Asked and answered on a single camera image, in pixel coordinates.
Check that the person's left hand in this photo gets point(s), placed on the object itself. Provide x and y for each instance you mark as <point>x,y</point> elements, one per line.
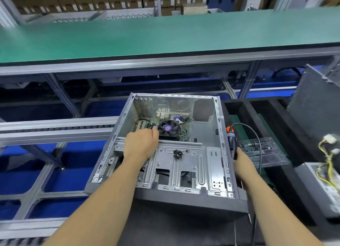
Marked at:
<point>141,143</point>

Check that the person's right hand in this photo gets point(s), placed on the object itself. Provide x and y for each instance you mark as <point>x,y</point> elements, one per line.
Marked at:
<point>245,166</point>

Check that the green motherboard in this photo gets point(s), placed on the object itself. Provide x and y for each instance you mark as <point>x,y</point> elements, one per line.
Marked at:
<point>175,127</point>

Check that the grey metal computer case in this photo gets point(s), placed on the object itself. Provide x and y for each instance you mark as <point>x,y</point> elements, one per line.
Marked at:
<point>175,169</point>

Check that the person's right forearm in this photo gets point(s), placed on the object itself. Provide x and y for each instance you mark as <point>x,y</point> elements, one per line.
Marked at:
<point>276,211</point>

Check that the person's left forearm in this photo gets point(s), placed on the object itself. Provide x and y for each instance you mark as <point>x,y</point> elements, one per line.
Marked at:
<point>90,206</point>

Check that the clear plastic screw tray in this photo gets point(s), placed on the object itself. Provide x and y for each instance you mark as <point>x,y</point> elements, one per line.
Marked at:
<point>263,152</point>

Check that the grey power supply unit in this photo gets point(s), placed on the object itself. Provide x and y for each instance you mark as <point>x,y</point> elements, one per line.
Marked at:
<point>324,187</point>

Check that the green conveyor belt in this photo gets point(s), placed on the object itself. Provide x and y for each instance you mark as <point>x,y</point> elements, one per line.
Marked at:
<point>106,38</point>

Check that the grey flat metal rail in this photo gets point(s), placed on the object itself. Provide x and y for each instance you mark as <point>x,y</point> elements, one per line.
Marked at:
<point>53,130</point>

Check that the grey roller conveyor rail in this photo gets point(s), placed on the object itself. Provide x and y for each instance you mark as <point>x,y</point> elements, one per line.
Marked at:
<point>26,230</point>

